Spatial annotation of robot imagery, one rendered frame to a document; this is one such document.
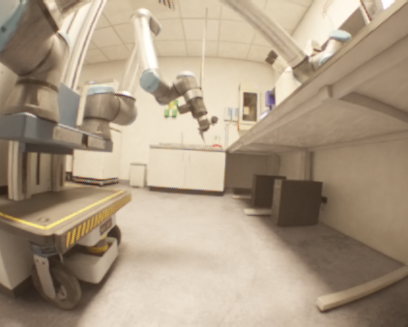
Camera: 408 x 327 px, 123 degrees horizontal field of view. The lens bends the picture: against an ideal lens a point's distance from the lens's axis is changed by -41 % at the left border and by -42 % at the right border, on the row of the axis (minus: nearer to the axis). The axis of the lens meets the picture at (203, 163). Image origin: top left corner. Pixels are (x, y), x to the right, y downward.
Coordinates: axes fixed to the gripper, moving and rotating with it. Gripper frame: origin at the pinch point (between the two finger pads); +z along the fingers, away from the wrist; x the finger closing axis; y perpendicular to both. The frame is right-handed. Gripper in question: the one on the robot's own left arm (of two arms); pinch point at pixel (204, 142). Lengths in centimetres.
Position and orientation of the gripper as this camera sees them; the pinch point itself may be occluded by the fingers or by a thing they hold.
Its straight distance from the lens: 84.7
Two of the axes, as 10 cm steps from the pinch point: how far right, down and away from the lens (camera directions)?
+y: 9.4, -3.4, 0.0
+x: 0.4, 1.2, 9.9
